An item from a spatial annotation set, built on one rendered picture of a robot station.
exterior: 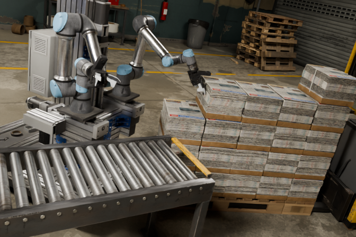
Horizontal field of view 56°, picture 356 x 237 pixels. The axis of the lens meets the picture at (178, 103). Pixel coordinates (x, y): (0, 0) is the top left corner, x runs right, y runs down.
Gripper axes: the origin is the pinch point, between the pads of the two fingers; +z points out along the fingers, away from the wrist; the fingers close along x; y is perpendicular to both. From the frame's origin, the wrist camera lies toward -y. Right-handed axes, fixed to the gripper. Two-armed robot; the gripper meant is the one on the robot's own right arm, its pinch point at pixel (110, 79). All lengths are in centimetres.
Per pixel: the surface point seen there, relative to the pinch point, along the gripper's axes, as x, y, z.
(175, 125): -79, 38, -24
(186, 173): -40, 39, 34
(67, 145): 6.9, 45.0, -15.9
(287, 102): -146, 0, 18
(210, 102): -97, 14, -14
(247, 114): -123, 17, 3
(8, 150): 36, 49, -21
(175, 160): -42, 39, 20
